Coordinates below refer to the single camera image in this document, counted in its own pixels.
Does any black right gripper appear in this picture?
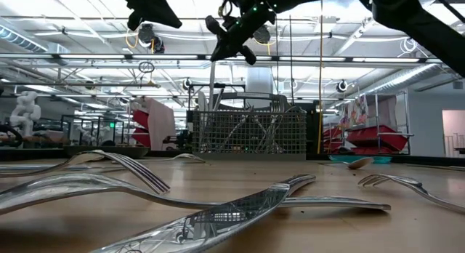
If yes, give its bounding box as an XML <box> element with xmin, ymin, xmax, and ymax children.
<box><xmin>209</xmin><ymin>0</ymin><xmax>277</xmax><ymax>66</ymax></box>

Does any grey mesh silverware basket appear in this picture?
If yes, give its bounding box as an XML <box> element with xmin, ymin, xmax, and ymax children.
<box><xmin>188</xmin><ymin>92</ymin><xmax>309</xmax><ymax>161</ymax></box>

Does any black metal stand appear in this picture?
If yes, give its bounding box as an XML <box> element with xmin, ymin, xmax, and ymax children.
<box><xmin>187</xmin><ymin>83</ymin><xmax>247</xmax><ymax>112</ymax></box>

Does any white round column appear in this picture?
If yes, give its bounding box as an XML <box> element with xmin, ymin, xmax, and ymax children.
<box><xmin>246</xmin><ymin>66</ymin><xmax>274</xmax><ymax>96</ymax></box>

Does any long horizontal light bar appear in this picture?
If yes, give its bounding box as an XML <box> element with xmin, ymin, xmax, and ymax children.
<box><xmin>0</xmin><ymin>52</ymin><xmax>465</xmax><ymax>64</ymax></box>

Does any pale pink panel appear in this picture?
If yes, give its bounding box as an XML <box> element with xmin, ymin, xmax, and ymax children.
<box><xmin>145</xmin><ymin>97</ymin><xmax>178</xmax><ymax>151</ymax></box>

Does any red plastic storage bin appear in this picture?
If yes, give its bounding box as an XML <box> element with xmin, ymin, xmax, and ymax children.
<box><xmin>347</xmin><ymin>124</ymin><xmax>409</xmax><ymax>152</ymax></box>
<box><xmin>131</xmin><ymin>109</ymin><xmax>150</xmax><ymax>129</ymax></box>
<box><xmin>131</xmin><ymin>127</ymin><xmax>152</xmax><ymax>148</ymax></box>
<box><xmin>350</xmin><ymin>146</ymin><xmax>400</xmax><ymax>156</ymax></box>
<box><xmin>322</xmin><ymin>127</ymin><xmax>344</xmax><ymax>154</ymax></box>

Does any colourful hanging poster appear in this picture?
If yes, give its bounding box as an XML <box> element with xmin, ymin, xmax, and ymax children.
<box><xmin>339</xmin><ymin>95</ymin><xmax>370</xmax><ymax>129</ymax></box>

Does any metal shelf rack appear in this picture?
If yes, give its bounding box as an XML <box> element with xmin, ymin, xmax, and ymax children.
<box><xmin>326</xmin><ymin>91</ymin><xmax>415</xmax><ymax>156</ymax></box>

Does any teal round plate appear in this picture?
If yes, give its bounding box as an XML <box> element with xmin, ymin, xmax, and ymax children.
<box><xmin>328</xmin><ymin>155</ymin><xmax>393</xmax><ymax>165</ymax></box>

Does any long foreground silver fork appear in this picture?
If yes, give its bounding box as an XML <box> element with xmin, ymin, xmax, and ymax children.
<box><xmin>0</xmin><ymin>172</ymin><xmax>392</xmax><ymax>216</ymax></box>

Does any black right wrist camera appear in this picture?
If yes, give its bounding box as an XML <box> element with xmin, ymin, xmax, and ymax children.
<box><xmin>205</xmin><ymin>15</ymin><xmax>228</xmax><ymax>38</ymax></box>

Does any yellow hanging cable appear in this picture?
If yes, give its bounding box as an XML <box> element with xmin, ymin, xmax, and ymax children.
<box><xmin>316</xmin><ymin>0</ymin><xmax>325</xmax><ymax>155</ymax></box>

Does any black metal frame enclosure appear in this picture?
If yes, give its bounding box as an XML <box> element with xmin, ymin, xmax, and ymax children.
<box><xmin>60</xmin><ymin>114</ymin><xmax>126</xmax><ymax>148</ymax></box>

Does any ribbed grey ceiling duct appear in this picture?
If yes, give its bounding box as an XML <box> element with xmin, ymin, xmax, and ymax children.
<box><xmin>0</xmin><ymin>25</ymin><xmax>50</xmax><ymax>55</ymax></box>

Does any silver ventilation duct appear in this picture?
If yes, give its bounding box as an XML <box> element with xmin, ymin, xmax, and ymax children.
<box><xmin>357</xmin><ymin>63</ymin><xmax>442</xmax><ymax>98</ymax></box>

